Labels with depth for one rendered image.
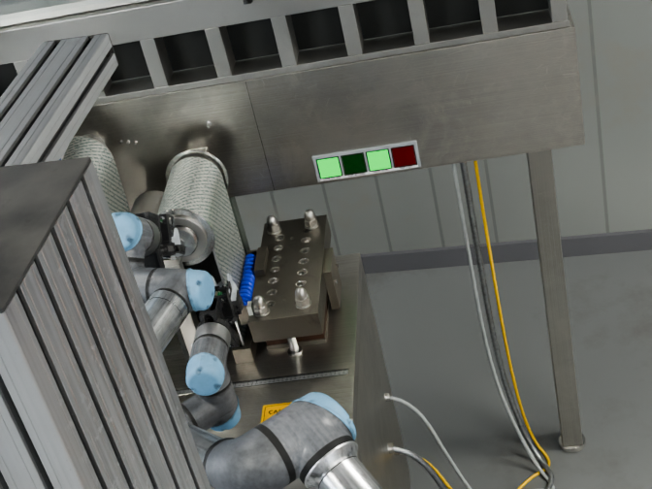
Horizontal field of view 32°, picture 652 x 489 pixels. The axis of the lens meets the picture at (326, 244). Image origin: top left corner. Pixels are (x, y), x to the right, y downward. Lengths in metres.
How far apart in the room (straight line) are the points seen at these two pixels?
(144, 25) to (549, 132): 0.96
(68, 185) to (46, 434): 0.24
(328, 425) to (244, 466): 0.16
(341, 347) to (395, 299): 1.63
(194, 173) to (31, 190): 1.49
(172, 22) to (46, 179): 1.50
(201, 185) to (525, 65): 0.77
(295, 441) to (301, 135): 0.94
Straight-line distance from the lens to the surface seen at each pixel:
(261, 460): 2.00
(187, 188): 2.57
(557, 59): 2.66
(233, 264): 2.68
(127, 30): 2.67
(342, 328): 2.71
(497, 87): 2.67
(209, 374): 2.31
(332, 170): 2.76
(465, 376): 3.88
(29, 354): 1.03
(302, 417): 2.03
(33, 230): 1.09
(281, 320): 2.57
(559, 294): 3.20
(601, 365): 3.87
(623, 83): 4.01
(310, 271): 2.69
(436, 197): 4.23
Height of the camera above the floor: 2.54
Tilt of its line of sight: 33 degrees down
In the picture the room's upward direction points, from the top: 14 degrees counter-clockwise
